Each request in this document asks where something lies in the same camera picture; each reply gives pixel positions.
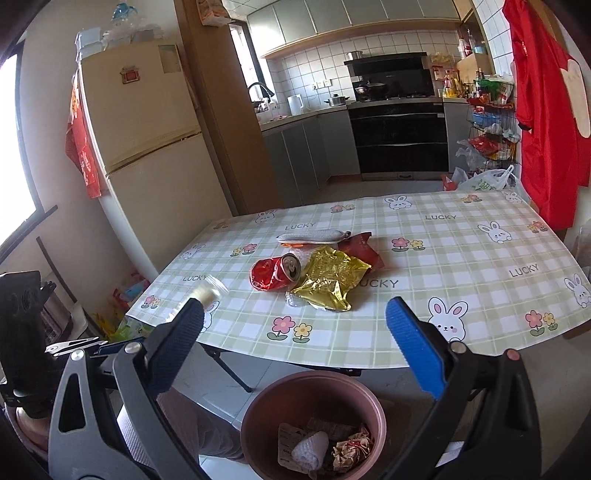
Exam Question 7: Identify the person's left leg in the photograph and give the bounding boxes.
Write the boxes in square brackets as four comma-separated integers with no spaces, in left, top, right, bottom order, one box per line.
[115,387,247,480]

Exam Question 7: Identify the crushed red soda can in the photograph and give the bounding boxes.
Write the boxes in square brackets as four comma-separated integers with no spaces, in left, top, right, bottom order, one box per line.
[249,253,302,292]

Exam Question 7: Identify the white plastic storage boxes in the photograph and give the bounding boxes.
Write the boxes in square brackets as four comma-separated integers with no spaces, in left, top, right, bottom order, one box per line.
[74,27,103,63]

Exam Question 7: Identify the gold foil bag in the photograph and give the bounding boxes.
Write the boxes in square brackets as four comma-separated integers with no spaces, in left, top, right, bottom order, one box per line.
[285,246,373,313]

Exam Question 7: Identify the red gold wrapper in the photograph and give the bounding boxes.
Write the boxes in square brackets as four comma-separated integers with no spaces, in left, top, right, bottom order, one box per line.
[331,425,373,472]

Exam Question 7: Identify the black range hood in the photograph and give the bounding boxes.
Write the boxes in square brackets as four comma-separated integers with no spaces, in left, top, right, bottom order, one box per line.
[344,52,432,93]

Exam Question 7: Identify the red snack packets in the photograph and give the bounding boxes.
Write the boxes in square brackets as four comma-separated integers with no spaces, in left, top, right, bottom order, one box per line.
[468,136,502,155]

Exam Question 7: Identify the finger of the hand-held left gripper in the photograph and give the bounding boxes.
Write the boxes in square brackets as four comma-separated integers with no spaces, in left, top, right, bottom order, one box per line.
[45,338,110,359]
[91,343,132,357]

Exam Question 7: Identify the red apron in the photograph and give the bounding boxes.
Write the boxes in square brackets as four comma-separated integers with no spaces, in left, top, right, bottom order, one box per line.
[502,0,591,232]

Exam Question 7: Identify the bright window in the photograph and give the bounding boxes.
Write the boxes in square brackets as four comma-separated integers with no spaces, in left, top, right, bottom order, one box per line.
[0,48,58,252]

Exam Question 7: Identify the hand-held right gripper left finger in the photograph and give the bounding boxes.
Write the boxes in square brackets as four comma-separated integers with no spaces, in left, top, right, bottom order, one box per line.
[47,296,206,480]

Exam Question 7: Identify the cream refrigerator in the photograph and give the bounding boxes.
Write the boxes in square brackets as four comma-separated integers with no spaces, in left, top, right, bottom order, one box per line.
[74,39,234,282]

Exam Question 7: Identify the colourful food packages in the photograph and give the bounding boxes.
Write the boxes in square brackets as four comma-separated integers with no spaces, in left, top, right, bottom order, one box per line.
[429,53,460,97]

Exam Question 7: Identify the small clear plastic cup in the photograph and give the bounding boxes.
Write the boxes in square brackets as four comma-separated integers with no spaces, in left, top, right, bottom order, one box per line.
[191,274,230,309]

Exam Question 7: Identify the orange snack bag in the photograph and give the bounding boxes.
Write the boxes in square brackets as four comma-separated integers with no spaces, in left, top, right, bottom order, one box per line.
[338,232,385,274]

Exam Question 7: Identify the red printed cloth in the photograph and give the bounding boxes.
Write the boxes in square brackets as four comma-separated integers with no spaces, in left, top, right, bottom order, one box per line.
[65,74,103,200]

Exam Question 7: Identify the kitchen window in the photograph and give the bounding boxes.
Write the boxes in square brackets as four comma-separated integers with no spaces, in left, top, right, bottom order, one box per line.
[229,23,269,100]

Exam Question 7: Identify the white foam fruit net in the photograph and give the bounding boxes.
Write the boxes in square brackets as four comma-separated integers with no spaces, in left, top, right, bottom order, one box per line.
[291,431,330,468]

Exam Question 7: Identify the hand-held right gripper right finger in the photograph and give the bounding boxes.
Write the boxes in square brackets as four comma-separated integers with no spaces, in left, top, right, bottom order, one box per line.
[385,296,541,480]

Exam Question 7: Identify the black stove oven unit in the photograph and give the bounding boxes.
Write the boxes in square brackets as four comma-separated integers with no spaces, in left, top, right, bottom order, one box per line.
[346,95,451,182]

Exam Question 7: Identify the pink plastic bin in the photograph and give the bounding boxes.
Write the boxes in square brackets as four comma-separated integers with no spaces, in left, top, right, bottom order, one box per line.
[241,373,387,480]

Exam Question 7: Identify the hanging printed paper bag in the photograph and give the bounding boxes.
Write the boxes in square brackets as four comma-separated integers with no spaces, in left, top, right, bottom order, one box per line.
[196,0,232,26]

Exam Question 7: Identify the jars and oil bottles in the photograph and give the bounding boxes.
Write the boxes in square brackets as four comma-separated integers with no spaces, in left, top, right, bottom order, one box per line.
[457,28,489,58]

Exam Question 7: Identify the black wire storage rack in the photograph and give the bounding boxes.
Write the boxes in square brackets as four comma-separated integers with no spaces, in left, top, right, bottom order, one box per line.
[464,76,520,174]

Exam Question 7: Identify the black wok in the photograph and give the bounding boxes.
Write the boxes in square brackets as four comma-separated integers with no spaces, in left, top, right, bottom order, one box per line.
[353,82,387,100]

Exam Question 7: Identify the wooden wall shelf unit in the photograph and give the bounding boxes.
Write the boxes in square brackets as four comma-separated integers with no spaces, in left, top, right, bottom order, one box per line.
[452,0,495,79]

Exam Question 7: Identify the grey kitchen base cabinets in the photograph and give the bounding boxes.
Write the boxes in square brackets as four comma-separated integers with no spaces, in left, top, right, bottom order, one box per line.
[259,99,474,204]

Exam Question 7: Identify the green packaged goods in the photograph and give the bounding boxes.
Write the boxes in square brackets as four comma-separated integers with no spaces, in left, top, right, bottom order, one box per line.
[480,76,515,104]

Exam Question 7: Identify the white green print plastic bag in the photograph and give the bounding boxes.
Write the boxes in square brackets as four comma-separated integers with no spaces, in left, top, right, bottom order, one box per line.
[459,165,515,192]

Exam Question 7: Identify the grey upper kitchen cabinets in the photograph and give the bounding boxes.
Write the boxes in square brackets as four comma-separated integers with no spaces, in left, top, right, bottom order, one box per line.
[246,0,467,47]

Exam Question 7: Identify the plaid bunny tablecloth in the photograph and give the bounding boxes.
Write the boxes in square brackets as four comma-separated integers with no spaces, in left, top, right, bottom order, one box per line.
[124,190,591,370]

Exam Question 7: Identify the clear plastic bag bundle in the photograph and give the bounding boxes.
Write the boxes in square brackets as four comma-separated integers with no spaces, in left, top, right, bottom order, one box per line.
[102,2,164,47]

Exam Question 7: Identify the person's left hand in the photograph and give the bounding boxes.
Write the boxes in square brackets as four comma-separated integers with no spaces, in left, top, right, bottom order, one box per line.
[14,405,52,457]

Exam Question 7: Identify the row of condiment bottles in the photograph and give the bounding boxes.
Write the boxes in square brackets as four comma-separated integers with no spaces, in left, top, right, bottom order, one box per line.
[462,68,497,99]

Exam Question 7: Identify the silver black appliance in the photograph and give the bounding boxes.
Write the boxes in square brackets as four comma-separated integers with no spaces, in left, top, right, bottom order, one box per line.
[41,284,75,344]

